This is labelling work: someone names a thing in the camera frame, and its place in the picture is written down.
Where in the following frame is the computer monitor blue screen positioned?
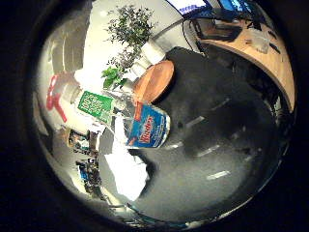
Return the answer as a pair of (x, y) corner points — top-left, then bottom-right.
(217, 0), (256, 15)

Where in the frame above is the curved wooden desk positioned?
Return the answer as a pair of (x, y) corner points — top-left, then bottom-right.
(195, 19), (296, 113)

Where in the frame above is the round wooden board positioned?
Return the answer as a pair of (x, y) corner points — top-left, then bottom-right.
(131, 59), (176, 104)

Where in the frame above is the black open laptop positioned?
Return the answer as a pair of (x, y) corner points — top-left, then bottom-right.
(192, 18), (244, 44)

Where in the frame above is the cluttered storage shelf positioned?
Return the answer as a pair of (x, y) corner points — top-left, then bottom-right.
(67, 128), (99, 157)

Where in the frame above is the tall leafy plant white pot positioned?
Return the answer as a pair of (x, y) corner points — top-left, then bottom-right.
(105, 4), (167, 70)

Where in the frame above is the computer monitor white screen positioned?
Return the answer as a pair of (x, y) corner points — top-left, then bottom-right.
(165, 0), (212, 17)

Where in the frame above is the clear plastic container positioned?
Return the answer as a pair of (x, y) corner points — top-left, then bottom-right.
(250, 30), (271, 55)

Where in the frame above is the white checked cloth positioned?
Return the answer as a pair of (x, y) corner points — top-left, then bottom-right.
(103, 115), (152, 203)

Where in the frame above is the clear spray bottle red trigger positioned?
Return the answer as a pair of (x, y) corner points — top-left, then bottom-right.
(45, 72), (172, 150)

